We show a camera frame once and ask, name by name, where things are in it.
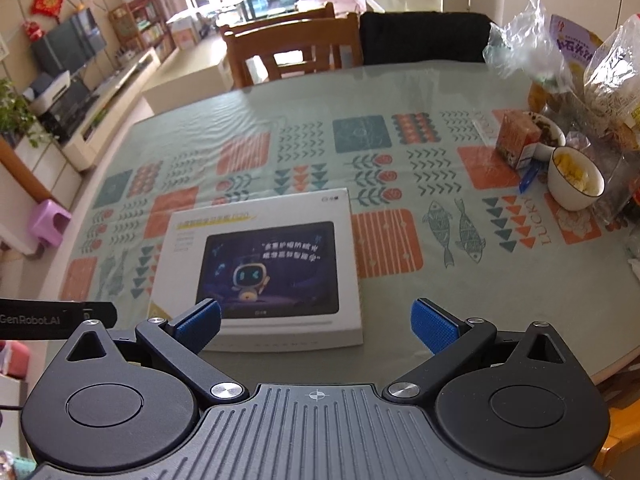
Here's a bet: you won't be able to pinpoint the white tablet box lid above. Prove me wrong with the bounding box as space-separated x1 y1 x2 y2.
149 188 363 352

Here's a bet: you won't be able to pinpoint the pink storage box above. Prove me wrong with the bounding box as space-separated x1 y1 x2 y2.
0 340 30 379

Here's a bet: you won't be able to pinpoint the purple plastic stool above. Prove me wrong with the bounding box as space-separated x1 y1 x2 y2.
27 200 72 247

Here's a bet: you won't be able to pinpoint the patterned tablecloth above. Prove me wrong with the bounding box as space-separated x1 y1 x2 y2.
48 62 639 385

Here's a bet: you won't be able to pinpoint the blue wrapper piece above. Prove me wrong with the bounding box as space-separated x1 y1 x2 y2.
518 160 544 194

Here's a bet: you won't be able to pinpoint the white tv cabinet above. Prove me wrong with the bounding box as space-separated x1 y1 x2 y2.
62 48 160 172

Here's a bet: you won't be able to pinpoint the white bowl yellow contents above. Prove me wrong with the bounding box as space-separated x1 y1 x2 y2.
548 146 605 211

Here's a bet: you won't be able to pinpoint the green potted plant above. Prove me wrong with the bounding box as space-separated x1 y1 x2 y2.
0 78 53 148

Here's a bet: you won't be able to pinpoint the white printer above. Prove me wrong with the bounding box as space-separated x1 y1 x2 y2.
22 70 70 117

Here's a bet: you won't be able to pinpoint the brown snack carton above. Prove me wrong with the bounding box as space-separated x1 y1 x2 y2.
496 110 541 170

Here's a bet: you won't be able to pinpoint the white bowl dark contents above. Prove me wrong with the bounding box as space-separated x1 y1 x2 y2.
527 112 566 162

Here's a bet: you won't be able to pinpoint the orange fruit bag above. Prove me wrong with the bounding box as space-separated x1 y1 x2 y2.
527 82 549 114

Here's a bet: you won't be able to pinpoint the white coffee table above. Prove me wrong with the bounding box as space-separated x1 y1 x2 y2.
142 35 233 115

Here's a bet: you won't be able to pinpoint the black television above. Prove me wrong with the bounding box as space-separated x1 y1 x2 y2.
32 9 106 77

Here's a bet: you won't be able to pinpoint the bag of nuts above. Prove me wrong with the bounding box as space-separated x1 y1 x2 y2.
565 14 639 153

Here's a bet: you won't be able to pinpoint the clear plastic bag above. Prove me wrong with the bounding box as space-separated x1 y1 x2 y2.
483 0 573 94

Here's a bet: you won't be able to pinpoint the near wooden chair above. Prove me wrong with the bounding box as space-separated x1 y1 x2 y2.
224 13 363 89

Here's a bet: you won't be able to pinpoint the wooden chair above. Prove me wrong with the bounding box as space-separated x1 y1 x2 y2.
224 13 363 89
219 2 335 37

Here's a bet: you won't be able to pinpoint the wooden bookshelf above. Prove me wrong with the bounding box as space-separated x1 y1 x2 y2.
108 0 175 62

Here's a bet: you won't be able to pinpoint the purple snack package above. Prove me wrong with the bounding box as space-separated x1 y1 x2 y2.
549 14 603 86

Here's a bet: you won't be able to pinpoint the red chinese knot decoration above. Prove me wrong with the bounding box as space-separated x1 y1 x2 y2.
30 0 65 21

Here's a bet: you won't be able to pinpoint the far wooden chair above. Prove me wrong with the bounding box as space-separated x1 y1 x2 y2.
219 2 335 37

